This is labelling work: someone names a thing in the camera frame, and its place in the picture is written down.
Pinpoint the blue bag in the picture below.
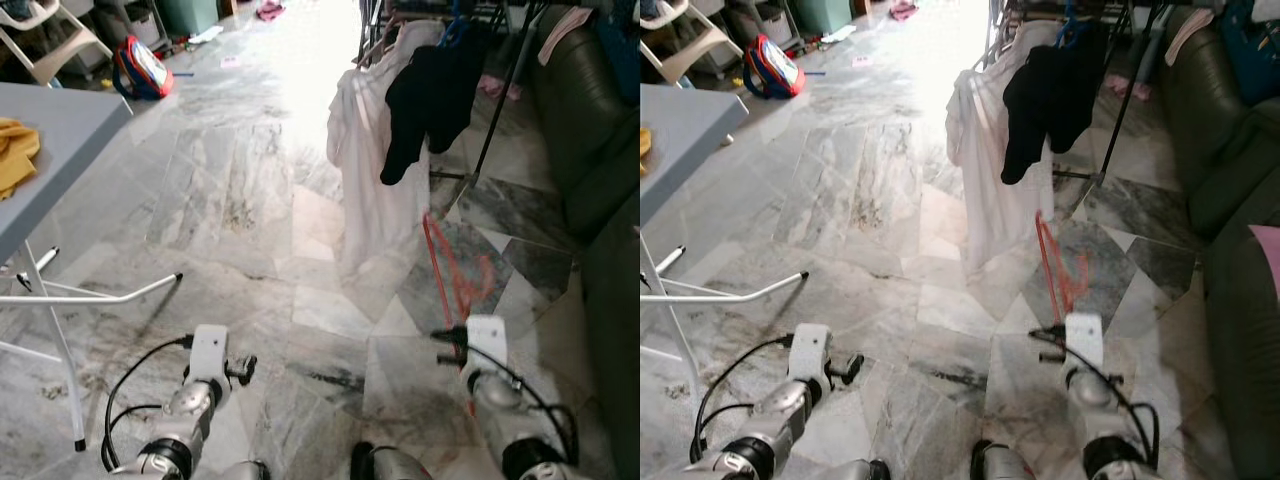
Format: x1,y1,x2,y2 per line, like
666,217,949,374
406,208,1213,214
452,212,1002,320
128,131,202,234
1220,0,1280,106
594,0,641,106

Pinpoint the black metal drying rack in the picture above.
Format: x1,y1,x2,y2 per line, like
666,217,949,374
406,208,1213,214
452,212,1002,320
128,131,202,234
985,0,1186,191
355,0,566,191

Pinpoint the reddish brown plastic hanger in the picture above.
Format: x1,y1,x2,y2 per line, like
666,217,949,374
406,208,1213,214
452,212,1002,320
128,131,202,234
420,210,498,416
1033,210,1093,321

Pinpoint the dark green sofa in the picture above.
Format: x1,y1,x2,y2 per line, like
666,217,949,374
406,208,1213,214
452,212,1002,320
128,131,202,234
523,0,641,480
1155,0,1280,480

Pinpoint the green plastic bin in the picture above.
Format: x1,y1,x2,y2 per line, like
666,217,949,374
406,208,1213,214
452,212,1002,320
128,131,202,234
795,0,856,37
155,0,221,37

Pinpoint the robot right leg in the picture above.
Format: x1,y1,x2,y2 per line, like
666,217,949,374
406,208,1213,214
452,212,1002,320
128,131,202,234
350,442,433,480
970,440,1036,480

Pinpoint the red and blue backpack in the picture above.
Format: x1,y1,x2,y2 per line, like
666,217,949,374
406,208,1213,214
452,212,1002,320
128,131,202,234
742,33,807,100
112,35,176,101

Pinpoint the grey folding table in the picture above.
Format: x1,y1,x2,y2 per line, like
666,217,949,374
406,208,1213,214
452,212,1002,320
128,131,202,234
0,82,186,451
640,82,809,401

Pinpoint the pink mat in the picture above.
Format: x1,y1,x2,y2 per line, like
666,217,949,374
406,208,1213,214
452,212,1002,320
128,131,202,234
1248,224,1280,301

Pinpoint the white plastic high chair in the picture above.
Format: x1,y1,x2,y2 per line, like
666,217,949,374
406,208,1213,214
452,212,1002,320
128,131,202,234
640,0,743,87
0,0,113,87

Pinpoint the white hanging shirt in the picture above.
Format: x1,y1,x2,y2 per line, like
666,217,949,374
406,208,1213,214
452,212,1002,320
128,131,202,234
945,20,1061,276
327,20,448,279

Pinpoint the light pink cloth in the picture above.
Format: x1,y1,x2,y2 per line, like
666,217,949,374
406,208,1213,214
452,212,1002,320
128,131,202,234
1105,73,1151,103
477,73,523,103

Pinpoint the robot left leg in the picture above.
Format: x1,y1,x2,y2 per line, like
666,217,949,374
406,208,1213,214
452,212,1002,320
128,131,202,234
205,458,271,480
815,458,891,480

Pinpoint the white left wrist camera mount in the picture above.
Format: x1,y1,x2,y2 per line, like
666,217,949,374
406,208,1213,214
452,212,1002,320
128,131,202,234
188,324,233,386
790,324,833,383

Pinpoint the dark navy hanging garment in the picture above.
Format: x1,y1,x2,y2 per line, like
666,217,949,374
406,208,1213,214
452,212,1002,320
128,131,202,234
1000,22,1111,187
379,22,493,187

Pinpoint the pink garment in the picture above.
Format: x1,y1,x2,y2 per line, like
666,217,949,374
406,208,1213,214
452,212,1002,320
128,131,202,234
1163,6,1216,67
537,6,593,67

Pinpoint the robot leg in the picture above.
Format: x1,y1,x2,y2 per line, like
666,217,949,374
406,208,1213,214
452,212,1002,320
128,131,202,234
970,440,1036,480
205,458,271,480
815,458,891,480
350,442,433,480

